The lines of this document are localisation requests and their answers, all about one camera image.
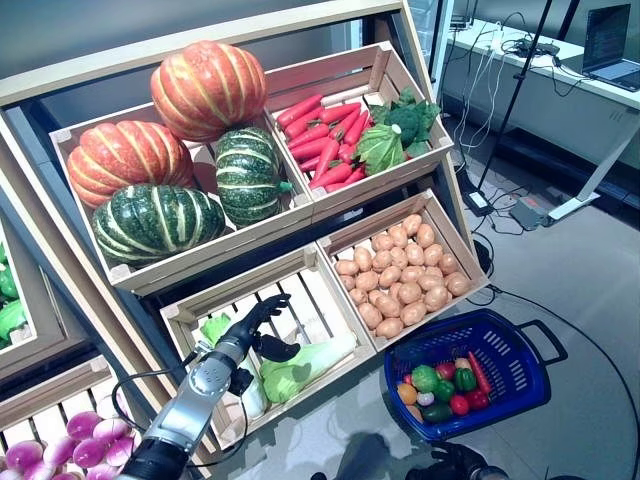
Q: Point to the black tripod pole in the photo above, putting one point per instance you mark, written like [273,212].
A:
[515,85]

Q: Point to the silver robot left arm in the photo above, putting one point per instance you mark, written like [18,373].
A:
[200,385]

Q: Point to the dark green bell pepper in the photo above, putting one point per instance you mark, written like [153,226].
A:
[465,379]

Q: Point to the white charger block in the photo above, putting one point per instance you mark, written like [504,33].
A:
[494,42]

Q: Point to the light green round cabbage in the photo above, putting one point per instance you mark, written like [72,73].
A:
[380,147]

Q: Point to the light green bell pepper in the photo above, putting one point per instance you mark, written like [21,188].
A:
[425,378]

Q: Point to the flat orange striped pumpkin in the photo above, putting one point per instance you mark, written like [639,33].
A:
[125,160]

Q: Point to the white desk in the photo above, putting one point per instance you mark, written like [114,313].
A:
[575,100]

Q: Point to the dark robot left hand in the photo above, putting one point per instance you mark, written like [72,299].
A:
[262,320]

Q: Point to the grey floor box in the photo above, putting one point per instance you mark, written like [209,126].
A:
[529,212]

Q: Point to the green vegetable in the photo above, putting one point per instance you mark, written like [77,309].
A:
[10,318]
[7,285]

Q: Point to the wooden display shelf frame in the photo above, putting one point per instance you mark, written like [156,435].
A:
[100,72]

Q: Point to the small green napa cabbage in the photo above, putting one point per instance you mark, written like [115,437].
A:
[215,327]

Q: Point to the orange fruit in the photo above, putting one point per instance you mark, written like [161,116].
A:
[407,393]

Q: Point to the dark robot right hand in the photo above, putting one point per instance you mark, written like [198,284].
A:
[460,462]

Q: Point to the wooden crate with potatoes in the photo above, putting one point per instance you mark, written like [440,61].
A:
[375,222]

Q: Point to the wooden crate with cabbages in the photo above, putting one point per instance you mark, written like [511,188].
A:
[240,285]

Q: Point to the large napa cabbage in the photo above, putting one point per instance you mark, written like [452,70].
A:
[310,367]

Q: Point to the wooden crate with radishes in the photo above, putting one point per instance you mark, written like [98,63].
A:
[50,387]

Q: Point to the large round orange pumpkin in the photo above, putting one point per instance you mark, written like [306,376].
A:
[207,90]

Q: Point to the dark green avocado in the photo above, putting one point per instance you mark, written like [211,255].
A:
[436,413]

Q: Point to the wide green striped pumpkin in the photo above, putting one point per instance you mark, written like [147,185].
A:
[155,225]

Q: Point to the white purple garlic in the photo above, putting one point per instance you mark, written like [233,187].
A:
[426,398]

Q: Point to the red bell pepper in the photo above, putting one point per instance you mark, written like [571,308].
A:
[477,399]

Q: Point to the green pumpkin with stem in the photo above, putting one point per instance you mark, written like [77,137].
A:
[247,175]

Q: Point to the black laptop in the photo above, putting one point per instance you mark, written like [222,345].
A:
[607,35]

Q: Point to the wooden crate with green vegetables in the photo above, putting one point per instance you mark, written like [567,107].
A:
[15,345]

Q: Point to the dark green leafy broccoli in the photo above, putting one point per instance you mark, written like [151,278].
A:
[405,122]

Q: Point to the red apple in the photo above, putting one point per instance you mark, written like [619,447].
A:
[446,371]

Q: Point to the red carrot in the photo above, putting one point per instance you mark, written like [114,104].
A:
[327,157]
[331,175]
[306,121]
[350,179]
[300,110]
[310,148]
[308,135]
[310,163]
[340,113]
[357,128]
[346,153]
[346,124]

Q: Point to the black hub device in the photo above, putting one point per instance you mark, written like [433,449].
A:
[542,49]

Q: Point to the wooden crate with pumpkins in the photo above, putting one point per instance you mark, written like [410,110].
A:
[250,236]

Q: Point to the orange vegetable piece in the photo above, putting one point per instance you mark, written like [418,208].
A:
[415,412]

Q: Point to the red tomato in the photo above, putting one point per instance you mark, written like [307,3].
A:
[459,405]

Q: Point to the black power adapter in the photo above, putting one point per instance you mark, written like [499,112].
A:
[478,201]

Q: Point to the pale peach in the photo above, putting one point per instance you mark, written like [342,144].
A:
[462,363]

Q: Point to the white napa cabbage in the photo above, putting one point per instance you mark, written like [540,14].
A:
[255,398]

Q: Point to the brown potato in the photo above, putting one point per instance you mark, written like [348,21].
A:
[414,254]
[398,257]
[412,223]
[346,282]
[382,242]
[398,235]
[381,261]
[346,267]
[413,313]
[358,296]
[447,264]
[389,327]
[366,280]
[457,284]
[376,297]
[426,235]
[437,298]
[412,274]
[390,276]
[387,306]
[369,315]
[362,257]
[433,254]
[410,292]
[395,289]
[430,282]

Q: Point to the orange carrot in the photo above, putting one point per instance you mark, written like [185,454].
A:
[480,374]

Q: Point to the blue plastic shopping basket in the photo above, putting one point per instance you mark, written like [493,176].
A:
[515,370]

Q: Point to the wooden crate with carrots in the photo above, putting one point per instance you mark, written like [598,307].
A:
[380,185]

